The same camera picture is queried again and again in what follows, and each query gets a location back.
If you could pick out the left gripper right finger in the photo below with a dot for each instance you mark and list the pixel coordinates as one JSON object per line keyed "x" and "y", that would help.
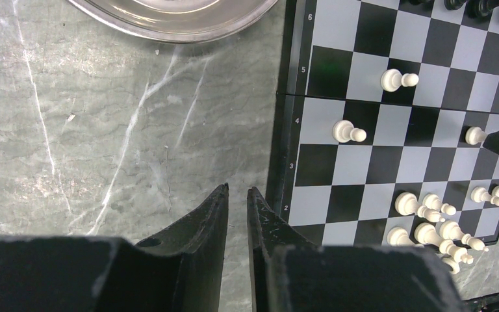
{"x": 266, "y": 230}

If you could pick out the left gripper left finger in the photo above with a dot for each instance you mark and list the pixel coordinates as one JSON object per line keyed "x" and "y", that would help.
{"x": 192, "y": 252}

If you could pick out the white pawn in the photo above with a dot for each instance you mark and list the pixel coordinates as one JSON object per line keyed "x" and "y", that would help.
{"x": 432, "y": 201}
{"x": 344, "y": 131}
{"x": 475, "y": 135}
{"x": 392, "y": 79}
{"x": 481, "y": 194}

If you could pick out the black and white chessboard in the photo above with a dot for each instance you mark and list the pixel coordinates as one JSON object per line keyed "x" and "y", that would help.
{"x": 333, "y": 56}

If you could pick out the black chess piece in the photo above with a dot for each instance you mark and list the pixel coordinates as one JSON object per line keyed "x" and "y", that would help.
{"x": 482, "y": 8}
{"x": 454, "y": 4}

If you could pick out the white chess piece on table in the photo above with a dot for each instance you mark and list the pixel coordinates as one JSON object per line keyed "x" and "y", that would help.
{"x": 452, "y": 265}

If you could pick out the white bishop piece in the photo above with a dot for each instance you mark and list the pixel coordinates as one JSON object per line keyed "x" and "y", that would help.
{"x": 451, "y": 230}

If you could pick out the white king piece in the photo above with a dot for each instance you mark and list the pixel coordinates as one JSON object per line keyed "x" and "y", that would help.
{"x": 425, "y": 233}

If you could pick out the empty steel bowl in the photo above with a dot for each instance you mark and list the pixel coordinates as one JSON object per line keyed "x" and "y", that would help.
{"x": 176, "y": 22}

